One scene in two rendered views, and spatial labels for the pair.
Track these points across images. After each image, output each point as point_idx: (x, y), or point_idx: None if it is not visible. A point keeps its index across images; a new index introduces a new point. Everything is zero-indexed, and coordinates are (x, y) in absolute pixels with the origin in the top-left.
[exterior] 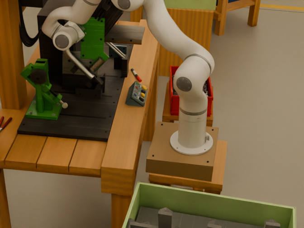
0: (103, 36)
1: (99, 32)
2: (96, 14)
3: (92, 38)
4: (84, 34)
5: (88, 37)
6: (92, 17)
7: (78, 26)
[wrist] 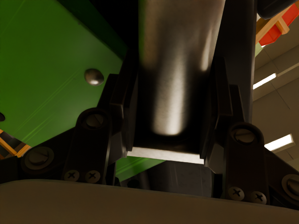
0: (9, 132)
1: (46, 137)
2: (153, 170)
3: (26, 81)
4: (86, 66)
5: (46, 68)
6: (150, 167)
7: (171, 152)
